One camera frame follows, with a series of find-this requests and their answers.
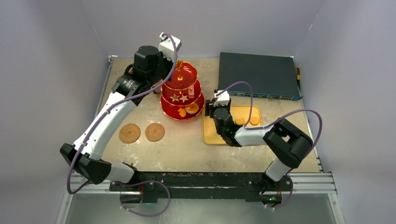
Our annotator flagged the yellow frosted donut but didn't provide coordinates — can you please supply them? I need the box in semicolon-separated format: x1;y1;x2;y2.
184;103;199;115

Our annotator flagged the chocolate star cookie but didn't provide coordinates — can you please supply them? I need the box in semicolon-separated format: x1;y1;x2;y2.
170;94;180;102

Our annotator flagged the pink layered cake slice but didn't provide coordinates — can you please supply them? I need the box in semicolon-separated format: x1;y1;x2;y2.
188;86;195;99

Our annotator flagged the orange fish-shaped cake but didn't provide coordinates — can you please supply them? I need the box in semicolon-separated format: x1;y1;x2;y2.
177;107;187;118

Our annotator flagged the red three-tier cake stand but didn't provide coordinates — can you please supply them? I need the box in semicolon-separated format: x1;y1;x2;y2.
160;60;205;120

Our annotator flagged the white-iced star cookie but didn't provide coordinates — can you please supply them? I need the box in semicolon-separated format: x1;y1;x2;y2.
179;95;189;103

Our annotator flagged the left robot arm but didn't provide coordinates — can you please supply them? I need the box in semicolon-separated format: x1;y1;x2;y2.
60;43;180;191

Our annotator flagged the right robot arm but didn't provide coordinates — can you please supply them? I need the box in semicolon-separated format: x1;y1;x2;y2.
205;100;316;190

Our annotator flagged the yellow serving tray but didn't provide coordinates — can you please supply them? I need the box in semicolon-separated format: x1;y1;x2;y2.
202;105;263;145

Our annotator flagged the white enamel mug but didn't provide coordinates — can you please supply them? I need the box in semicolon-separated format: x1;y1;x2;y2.
152;79;163;94

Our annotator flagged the upper round biscuit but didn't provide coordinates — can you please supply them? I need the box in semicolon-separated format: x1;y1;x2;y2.
249;116;260;126

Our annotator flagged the yellow black tool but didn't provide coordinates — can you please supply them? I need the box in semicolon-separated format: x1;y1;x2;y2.
296;66;301;82

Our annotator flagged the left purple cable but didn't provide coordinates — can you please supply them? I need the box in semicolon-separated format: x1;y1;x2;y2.
66;33;178;218

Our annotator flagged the purple cable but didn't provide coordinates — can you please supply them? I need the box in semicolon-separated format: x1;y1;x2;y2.
216;81;323;211
66;33;178;218

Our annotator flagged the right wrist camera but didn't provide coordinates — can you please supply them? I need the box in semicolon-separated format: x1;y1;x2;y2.
212;90;231;107

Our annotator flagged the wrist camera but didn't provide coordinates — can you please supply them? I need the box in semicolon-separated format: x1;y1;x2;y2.
158;32;182;62
212;90;231;107

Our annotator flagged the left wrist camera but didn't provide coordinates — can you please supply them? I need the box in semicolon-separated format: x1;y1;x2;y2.
158;32;182;62

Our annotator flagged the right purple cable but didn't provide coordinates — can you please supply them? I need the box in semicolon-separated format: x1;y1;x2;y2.
216;81;323;211

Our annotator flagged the dark network switch box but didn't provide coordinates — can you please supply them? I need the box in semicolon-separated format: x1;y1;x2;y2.
217;52;303;101

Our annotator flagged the black base frame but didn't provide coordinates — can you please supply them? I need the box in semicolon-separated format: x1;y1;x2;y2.
109;171;292;204

